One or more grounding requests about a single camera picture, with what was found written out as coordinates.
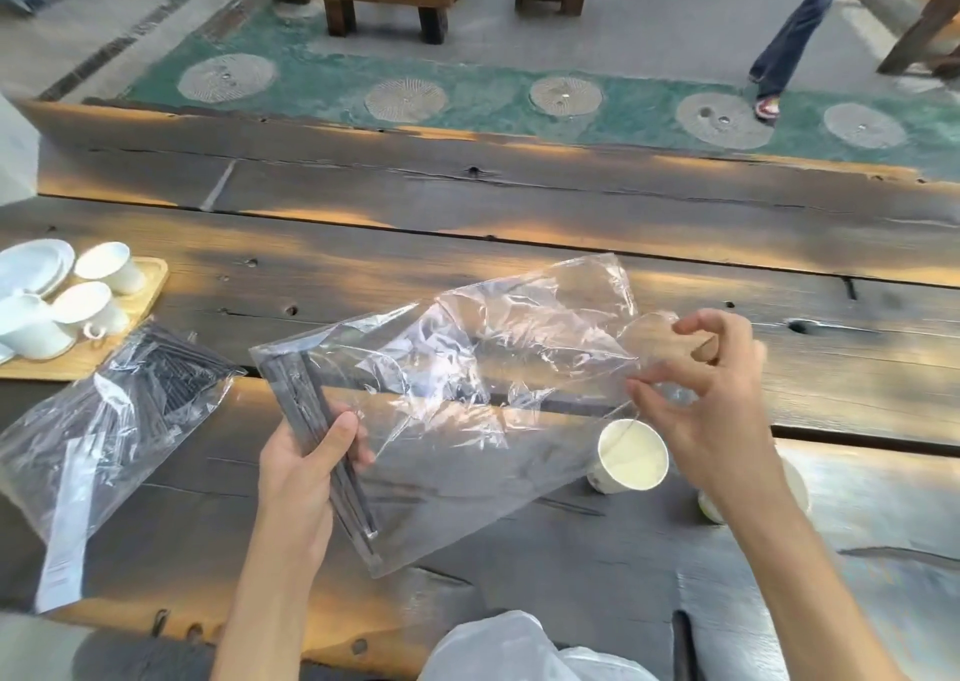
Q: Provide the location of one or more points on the person's right forearm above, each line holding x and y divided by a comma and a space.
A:
795, 583

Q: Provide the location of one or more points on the person's right hand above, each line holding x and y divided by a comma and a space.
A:
724, 418

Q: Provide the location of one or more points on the white plastic bag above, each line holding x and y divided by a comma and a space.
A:
502, 650

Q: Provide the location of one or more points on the clear plastic bag with label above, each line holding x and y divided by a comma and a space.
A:
105, 433

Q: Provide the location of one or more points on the wooden tray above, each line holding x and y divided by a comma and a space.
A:
146, 283

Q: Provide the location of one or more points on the person's left forearm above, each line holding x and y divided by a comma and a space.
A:
259, 613

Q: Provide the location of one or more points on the white ceramic cup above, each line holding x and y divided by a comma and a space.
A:
30, 324
90, 307
109, 262

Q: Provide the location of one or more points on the white paper cup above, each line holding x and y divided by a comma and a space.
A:
796, 485
634, 457

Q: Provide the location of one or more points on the bundle of black straws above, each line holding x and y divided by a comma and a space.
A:
304, 410
169, 373

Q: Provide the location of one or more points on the person's left hand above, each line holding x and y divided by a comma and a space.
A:
294, 485

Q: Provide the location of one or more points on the round grooved millstone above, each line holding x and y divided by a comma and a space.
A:
406, 99
227, 78
720, 121
565, 95
864, 125

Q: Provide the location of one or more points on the person's left thumb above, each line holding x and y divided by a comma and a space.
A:
337, 436

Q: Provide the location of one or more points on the wooden table leg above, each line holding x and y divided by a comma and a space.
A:
926, 24

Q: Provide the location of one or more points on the stack of white plates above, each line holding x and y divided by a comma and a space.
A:
34, 262

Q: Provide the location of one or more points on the person's right thumb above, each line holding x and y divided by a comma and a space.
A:
660, 397

